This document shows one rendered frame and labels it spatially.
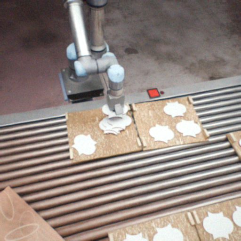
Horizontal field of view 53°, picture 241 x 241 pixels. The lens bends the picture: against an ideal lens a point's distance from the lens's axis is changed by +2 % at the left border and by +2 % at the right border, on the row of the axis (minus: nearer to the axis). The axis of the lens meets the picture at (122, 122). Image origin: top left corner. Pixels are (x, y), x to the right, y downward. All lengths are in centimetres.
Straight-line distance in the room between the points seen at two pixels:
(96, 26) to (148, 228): 111
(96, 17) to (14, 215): 107
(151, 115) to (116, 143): 31
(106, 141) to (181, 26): 298
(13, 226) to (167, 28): 345
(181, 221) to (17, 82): 250
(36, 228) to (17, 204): 14
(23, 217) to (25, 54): 264
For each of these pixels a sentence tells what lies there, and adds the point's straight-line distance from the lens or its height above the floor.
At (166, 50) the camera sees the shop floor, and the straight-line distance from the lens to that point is 358.
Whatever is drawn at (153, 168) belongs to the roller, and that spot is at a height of 92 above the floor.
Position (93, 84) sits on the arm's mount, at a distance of 169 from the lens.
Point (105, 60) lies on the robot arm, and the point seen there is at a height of 135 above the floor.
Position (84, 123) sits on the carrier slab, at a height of 94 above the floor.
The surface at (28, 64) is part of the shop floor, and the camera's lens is 338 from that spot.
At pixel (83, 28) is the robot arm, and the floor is 145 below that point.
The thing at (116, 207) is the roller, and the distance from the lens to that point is 129.
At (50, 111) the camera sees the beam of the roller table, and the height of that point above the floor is 92.
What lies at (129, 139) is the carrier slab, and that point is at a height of 94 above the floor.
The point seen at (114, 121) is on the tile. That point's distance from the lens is 144.
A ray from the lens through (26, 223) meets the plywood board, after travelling 120.
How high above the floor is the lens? 216
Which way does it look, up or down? 55 degrees down
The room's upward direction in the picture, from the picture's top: 5 degrees clockwise
